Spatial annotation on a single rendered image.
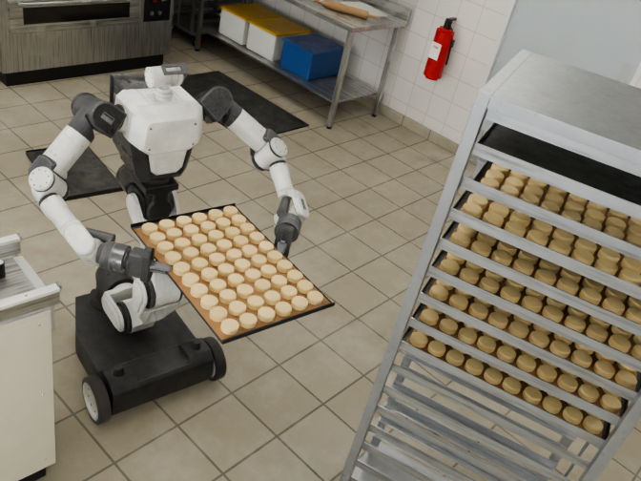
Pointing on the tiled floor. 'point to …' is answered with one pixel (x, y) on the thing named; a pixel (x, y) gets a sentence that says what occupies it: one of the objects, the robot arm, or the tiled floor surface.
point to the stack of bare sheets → (85, 176)
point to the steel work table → (335, 87)
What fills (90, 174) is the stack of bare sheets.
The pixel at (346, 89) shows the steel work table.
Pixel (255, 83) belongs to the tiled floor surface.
